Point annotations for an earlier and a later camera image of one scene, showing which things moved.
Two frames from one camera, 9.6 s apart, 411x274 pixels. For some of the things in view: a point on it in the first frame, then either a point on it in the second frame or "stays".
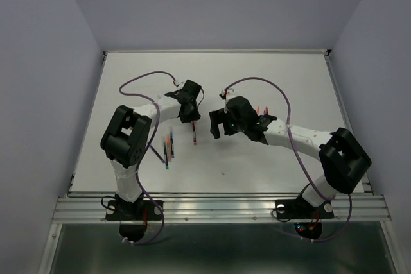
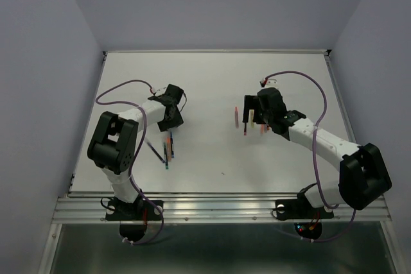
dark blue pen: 157,154 stays
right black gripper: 218,117 -> 250,102
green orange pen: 166,158 stays
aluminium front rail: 90,206 stays
